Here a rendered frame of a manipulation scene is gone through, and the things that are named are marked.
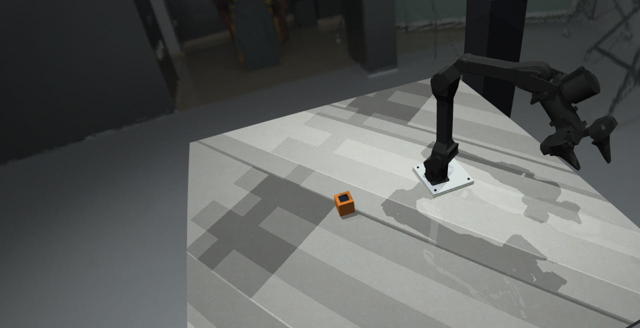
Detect orange block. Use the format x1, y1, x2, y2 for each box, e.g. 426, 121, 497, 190
334, 191, 355, 217

